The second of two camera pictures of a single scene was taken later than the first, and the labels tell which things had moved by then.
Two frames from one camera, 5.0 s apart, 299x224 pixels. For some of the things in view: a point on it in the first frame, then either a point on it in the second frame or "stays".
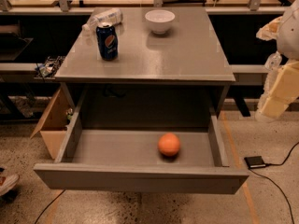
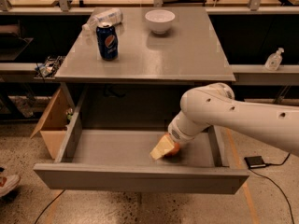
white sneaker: [7, 182] stays
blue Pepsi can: [106, 40] stays
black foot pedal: [256, 161] stays
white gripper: [290, 35] to [177, 134]
